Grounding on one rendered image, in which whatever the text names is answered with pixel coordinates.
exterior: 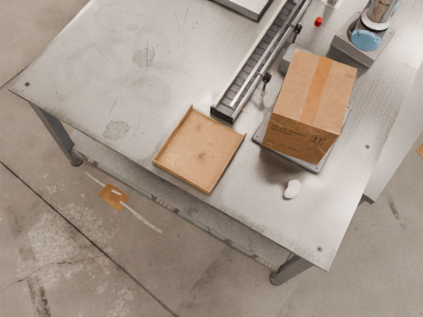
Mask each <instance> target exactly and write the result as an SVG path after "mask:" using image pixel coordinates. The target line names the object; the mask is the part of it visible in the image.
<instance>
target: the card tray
mask: <svg viewBox="0 0 423 317"><path fill-rule="evenodd" d="M246 133H247V132H245V134H244V135H242V134H241V133H239V132H237V131H235V130H233V129H231V128H229V127H228V126H225V125H223V124H221V123H220V122H218V121H216V120H214V119H212V118H211V117H209V116H207V115H205V114H203V113H201V112H199V111H197V110H195V109H193V103H192V104H191V106H190V107H189V108H188V110H187V111H186V112H185V114H184V115H183V117H182V118H181V119H180V121H179V123H178V124H177V125H176V127H175V128H174V129H173V131H172V132H171V134H170V135H169V136H168V138H167V139H166V141H165V142H164V144H163V145H162V146H161V148H160V149H159V151H158V152H157V153H156V155H155V156H154V158H153V159H152V161H153V164H155V165H156V166H158V167H160V168H162V169H164V170H166V171H167V172H169V173H171V174H172V175H175V176H176V177H178V178H180V179H181V180H183V181H185V182H187V183H188V184H190V185H192V186H194V187H195V188H197V189H199V190H201V191H203V192H204V193H206V194H208V195H210V193H211V192H212V190H213V188H214V187H215V185H216V183H217V182H218V180H219V178H220V177H221V175H222V174H223V172H224V170H225V169H226V167H227V166H228V164H229V162H230V161H231V159H232V157H233V156H234V154H235V153H236V151H237V149H238V148H239V146H240V144H241V143H242V141H243V140H244V138H245V136H246Z"/></svg>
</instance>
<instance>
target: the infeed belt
mask: <svg viewBox="0 0 423 317"><path fill-rule="evenodd" d="M305 2H306V0H303V1H302V2H301V3H300V5H299V7H298V8H297V10H296V11H295V13H294V14H293V16H292V17H291V19H290V20H289V22H288V23H289V24H292V22H293V20H294V19H295V18H296V16H297V14H298V13H299V11H300V10H301V8H302V7H303V5H304V4H305ZM295 5H296V4H295V3H293V2H292V1H291V0H288V1H287V2H286V4H285V5H284V7H283V9H282V10H281V11H280V13H279V15H278V16H277V17H276V19H275V20H274V21H273V23H272V25H271V26H270V27H269V29H268V31H267V32H266V34H265V35H264V36H263V38H262V40H261V41H260V42H259V44H258V46H257V47H256V49H255V50H254V51H253V53H252V54H251V56H250V57H249V59H248V60H247V62H246V63H245V65H244V66H243V68H242V69H241V71H240V72H239V74H238V75H237V77H236V78H235V79H234V81H233V83H232V84H231V85H230V87H229V88H228V90H227V92H226V93H225V94H224V96H223V98H222V99H221V100H220V102H219V103H218V105H217V106H216V107H213V109H215V110H217V111H219V112H221V113H223V114H225V115H226V116H228V117H231V116H232V115H233V113H234V111H235V110H236V109H237V107H238V105H239V104H240V102H241V100H242V99H243V98H244V96H245V95H246V93H247V92H248V90H249V88H250V87H251V85H252V84H253V82H254V81H255V79H256V77H257V76H258V75H257V74H254V75H253V77H252V79H251V80H250V81H249V83H248V85H247V86H246V87H245V89H244V91H243V92H242V94H241V95H240V97H239V98H238V100H237V101H236V103H235V104H234V106H233V108H230V107H229V106H230V104H231V102H232V101H233V100H234V98H235V96H236V95H237V93H238V92H239V91H240V89H241V87H242V86H243V84H244V82H245V81H246V80H247V78H248V77H249V75H250V74H251V72H252V71H253V69H254V67H255V66H256V65H257V63H258V61H259V60H260V58H261V57H262V55H263V54H264V52H265V51H266V49H267V48H268V46H269V45H270V43H271V42H272V40H273V39H274V37H275V36H276V34H277V32H278V31H279V29H280V28H281V27H282V25H283V23H284V22H285V21H286V19H287V17H288V16H289V15H290V13H291V12H292V10H293V8H294V7H295ZM288 28H289V26H287V25H286V26H285V28H284V30H283V31H282V32H281V34H280V36H279V37H278V39H277V40H276V42H275V43H274V45H273V46H272V48H271V49H270V51H269V52H268V54H267V55H266V57H265V59H264V60H263V61H262V63H261V65H260V66H259V68H258V69H257V70H256V71H258V72H260V71H261V70H262V68H263V67H264V65H265V64H266V62H267V61H268V59H269V57H270V56H271V54H272V53H273V52H274V50H275V48H276V47H277V45H278V43H279V42H280V41H281V39H282V38H283V36H284V34H285V33H286V31H287V30H288Z"/></svg>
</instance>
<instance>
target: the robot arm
mask: <svg viewBox="0 0 423 317"><path fill-rule="evenodd" d="M398 7H399V0H369V1H368V3H367V5H366V6H365V8H364V9H363V12H362V13H361V15H360V16H359V17H358V18H357V19H355V20H354V21H353V22H352V23H351V24H350V25H349V27H348V29H347V37H348V39H349V41H350V42H351V43H352V44H353V45H354V46H355V47H356V48H358V49H360V50H363V51H373V50H376V49H377V48H378V47H379V45H380V44H381V41H382V39H383V37H384V35H385V33H386V31H387V29H388V28H389V26H390V24H391V22H392V16H393V15H394V13H395V12H396V11H397V9H398Z"/></svg>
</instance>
